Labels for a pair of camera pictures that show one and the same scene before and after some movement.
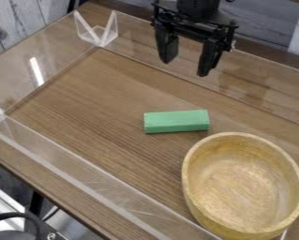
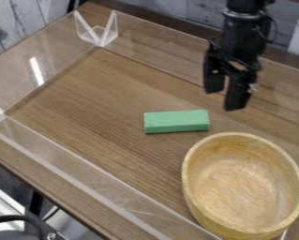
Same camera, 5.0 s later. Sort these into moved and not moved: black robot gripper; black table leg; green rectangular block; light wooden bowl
Moved: black robot gripper
Not moved: green rectangular block; light wooden bowl; black table leg
